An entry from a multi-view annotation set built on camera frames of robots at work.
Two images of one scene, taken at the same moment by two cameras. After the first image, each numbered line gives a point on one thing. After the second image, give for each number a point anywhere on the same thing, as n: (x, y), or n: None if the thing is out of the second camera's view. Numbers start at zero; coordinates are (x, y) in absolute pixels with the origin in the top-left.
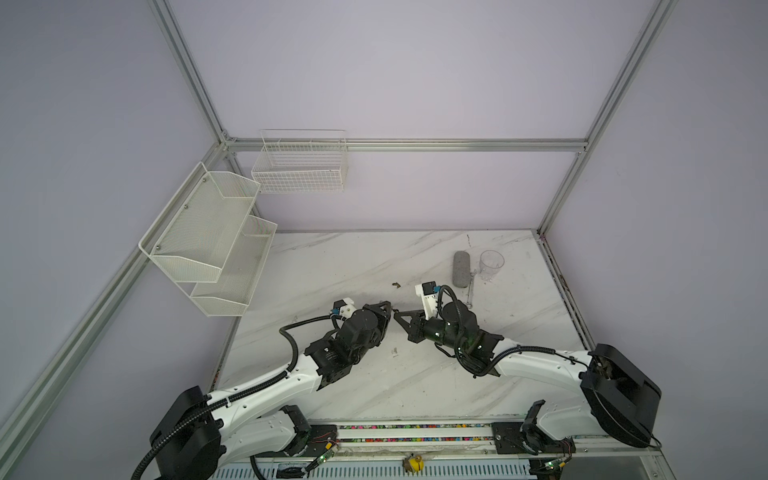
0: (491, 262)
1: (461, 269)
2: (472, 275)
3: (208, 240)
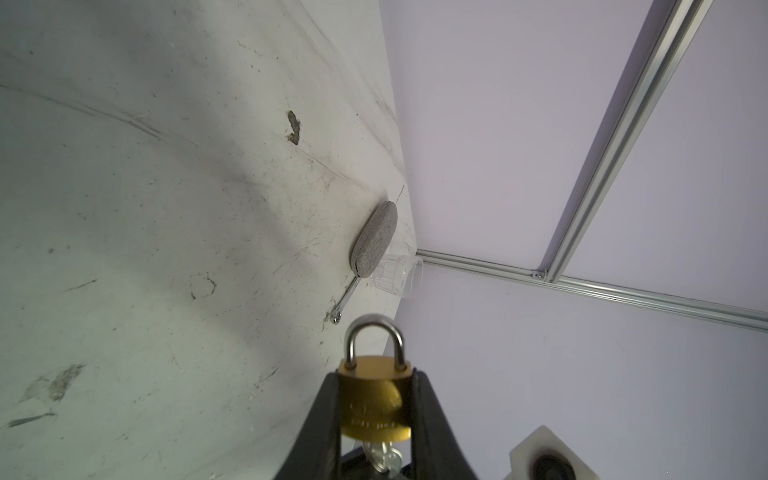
0: (399, 275)
1: (374, 239)
2: (336, 311)
3: None
